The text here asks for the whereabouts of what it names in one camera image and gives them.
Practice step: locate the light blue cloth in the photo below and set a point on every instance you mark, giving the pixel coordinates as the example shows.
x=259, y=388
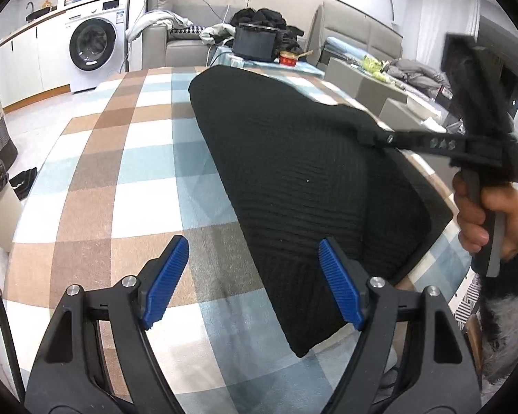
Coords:
x=155, y=23

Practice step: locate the black faucet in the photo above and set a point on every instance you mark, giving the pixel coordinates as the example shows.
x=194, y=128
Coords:
x=30, y=7

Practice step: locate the beige coffee table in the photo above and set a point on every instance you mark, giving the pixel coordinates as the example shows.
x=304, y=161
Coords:
x=362, y=90

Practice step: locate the person's right forearm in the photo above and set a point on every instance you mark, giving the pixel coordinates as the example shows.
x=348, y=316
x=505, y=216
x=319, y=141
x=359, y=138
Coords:
x=507, y=319

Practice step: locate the black clothes pile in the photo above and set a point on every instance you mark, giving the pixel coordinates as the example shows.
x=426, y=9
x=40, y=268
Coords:
x=263, y=17

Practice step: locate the white kitchen cabinets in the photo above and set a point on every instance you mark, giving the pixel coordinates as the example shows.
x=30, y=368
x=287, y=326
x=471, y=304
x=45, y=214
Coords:
x=30, y=64

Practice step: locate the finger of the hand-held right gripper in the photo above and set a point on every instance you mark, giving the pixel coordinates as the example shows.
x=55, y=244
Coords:
x=414, y=140

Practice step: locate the white washing machine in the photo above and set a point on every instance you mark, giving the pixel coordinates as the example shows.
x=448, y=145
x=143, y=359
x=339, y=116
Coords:
x=95, y=43

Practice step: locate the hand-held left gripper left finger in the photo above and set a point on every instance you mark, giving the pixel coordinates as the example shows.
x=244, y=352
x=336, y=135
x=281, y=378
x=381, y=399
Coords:
x=168, y=280

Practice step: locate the grey sofa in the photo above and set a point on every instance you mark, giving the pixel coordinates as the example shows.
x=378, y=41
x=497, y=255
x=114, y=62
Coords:
x=181, y=51

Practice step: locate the green packets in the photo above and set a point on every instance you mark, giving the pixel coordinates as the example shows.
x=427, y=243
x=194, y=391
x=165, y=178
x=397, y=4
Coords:
x=373, y=67

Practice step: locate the grey clothes pile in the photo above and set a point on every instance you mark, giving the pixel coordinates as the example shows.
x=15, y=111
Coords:
x=418, y=75

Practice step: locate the black knit sweater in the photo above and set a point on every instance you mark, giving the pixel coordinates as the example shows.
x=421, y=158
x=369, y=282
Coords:
x=285, y=159

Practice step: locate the striped pillow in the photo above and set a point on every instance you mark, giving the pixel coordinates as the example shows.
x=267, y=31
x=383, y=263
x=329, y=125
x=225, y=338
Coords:
x=187, y=30

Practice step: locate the person's right hand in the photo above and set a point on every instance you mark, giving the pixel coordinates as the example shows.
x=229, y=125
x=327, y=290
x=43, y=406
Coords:
x=511, y=215

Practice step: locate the checkered blanket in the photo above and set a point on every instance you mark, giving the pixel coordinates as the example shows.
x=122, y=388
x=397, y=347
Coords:
x=112, y=181

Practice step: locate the black slippers on floor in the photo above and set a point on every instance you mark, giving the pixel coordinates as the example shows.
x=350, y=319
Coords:
x=23, y=183

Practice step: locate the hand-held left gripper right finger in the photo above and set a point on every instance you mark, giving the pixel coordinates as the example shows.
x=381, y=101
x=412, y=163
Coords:
x=341, y=284

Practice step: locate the red bowl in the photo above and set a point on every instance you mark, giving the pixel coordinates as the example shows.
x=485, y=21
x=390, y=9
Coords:
x=288, y=58

